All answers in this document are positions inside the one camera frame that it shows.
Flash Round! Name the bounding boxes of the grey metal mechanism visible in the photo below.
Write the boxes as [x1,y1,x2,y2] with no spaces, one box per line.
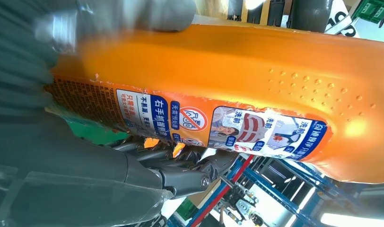
[217,178,265,227]

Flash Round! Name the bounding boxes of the green plastic crates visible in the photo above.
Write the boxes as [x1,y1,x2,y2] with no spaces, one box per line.
[350,0,384,25]

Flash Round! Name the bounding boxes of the blue metal shelf rack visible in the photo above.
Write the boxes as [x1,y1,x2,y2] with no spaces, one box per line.
[166,155,384,227]

